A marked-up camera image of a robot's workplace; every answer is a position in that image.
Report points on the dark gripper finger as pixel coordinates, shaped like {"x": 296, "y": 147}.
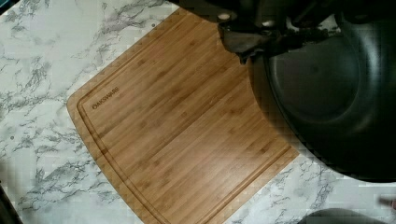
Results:
{"x": 246, "y": 39}

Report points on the dark grey bowl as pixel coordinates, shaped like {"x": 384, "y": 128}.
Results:
{"x": 335, "y": 100}

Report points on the bamboo cutting board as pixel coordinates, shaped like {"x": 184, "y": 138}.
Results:
{"x": 174, "y": 126}

